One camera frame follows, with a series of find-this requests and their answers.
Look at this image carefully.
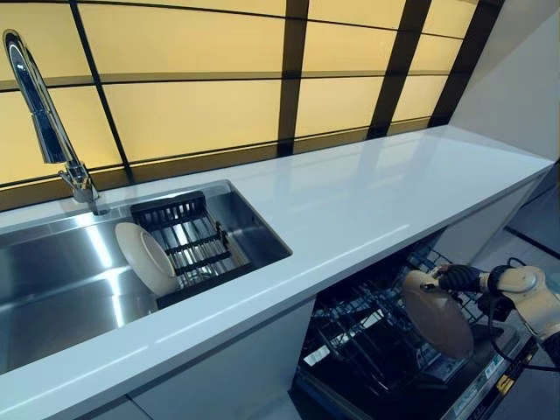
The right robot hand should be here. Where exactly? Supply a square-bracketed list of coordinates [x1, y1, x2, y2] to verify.
[420, 263, 482, 293]

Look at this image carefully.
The cream round plate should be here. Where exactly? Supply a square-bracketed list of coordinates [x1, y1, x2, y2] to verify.
[401, 269, 475, 359]
[115, 221, 180, 295]

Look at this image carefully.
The open dishwasher door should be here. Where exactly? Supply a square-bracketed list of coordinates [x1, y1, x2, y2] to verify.
[290, 323, 539, 420]

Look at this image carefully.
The white cabinet door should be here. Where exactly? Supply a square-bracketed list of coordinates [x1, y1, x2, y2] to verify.
[78, 395, 154, 420]
[126, 299, 316, 420]
[435, 172, 548, 263]

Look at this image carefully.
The black dish drying rack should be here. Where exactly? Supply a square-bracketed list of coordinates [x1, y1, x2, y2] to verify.
[129, 191, 253, 310]

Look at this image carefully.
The stainless steel sink basin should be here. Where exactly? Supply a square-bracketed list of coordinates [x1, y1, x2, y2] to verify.
[0, 178, 293, 377]

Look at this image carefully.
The chrome gooseneck kitchen faucet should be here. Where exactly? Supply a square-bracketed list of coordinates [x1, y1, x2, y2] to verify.
[2, 29, 110, 216]

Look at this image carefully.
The dishwasher upper wire basket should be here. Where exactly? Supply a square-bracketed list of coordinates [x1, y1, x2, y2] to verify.
[404, 242, 495, 327]

